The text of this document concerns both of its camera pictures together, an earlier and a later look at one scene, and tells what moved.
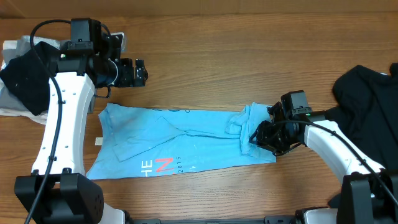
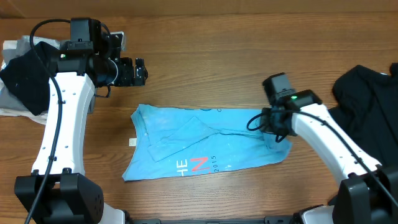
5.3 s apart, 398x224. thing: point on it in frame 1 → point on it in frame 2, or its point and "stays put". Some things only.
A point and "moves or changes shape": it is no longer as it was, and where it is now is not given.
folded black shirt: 28,77 stays put
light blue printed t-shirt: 137,140 moves or changes shape
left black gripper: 127,79 stays put
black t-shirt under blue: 367,111 stays put
